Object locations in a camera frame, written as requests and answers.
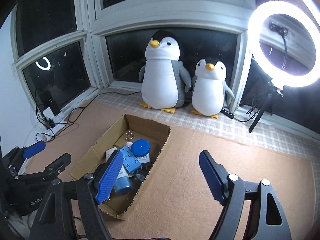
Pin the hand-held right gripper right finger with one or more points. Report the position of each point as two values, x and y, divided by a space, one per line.
212 177

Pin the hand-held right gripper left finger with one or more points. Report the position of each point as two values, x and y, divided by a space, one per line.
110 177

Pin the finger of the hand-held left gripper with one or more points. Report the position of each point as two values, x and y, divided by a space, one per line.
57 165
33 148

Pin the white lotion tube blue cap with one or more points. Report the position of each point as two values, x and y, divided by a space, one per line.
123 185

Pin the light blue patterned box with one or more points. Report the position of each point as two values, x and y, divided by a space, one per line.
128 160

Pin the dark plastic object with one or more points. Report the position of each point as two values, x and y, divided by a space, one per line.
138 175

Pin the small white bottle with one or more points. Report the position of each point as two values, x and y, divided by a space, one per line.
129 143

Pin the white charger adapter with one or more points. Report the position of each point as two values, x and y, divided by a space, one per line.
143 158

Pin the cardboard box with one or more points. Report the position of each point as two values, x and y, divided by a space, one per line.
147 130

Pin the white power strip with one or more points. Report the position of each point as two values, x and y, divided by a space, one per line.
58 120

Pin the white charger plug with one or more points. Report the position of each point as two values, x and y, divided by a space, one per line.
48 112

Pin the black power adapter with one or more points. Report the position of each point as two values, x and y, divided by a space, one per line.
53 106

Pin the checked cloth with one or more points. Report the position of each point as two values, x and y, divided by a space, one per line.
200 125

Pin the black light tripod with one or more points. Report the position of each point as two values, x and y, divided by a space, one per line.
260 116

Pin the small penguin plush toy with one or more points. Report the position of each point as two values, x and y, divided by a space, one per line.
207 92

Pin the large penguin plush toy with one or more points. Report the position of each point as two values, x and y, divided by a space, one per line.
162 80

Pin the white window frame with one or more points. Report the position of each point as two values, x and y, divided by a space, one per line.
87 10

